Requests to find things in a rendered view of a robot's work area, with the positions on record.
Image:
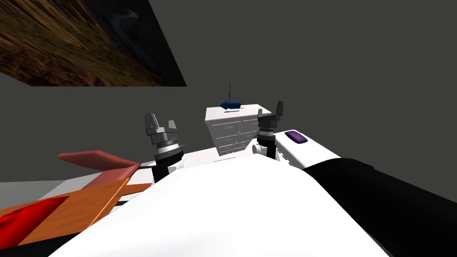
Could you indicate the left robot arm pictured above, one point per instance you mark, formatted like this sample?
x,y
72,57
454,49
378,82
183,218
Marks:
x,y
165,159

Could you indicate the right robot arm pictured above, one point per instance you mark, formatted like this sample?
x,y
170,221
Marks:
x,y
360,192

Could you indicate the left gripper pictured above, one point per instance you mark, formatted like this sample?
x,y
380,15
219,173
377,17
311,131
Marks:
x,y
163,135

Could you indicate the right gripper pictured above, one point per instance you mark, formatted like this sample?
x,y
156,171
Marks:
x,y
267,121

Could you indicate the bright red flat shape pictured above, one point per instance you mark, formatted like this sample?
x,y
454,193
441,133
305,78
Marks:
x,y
25,217

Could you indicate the pink-red flat slab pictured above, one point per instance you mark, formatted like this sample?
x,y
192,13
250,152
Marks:
x,y
96,160

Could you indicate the white chest of drawers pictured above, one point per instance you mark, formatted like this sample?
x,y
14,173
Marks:
x,y
228,130

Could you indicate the orange wooden table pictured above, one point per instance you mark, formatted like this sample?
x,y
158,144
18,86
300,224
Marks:
x,y
78,210

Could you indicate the brown wall picture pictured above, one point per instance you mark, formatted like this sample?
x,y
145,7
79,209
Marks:
x,y
71,43

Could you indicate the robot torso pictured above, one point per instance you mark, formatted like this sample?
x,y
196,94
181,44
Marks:
x,y
221,210

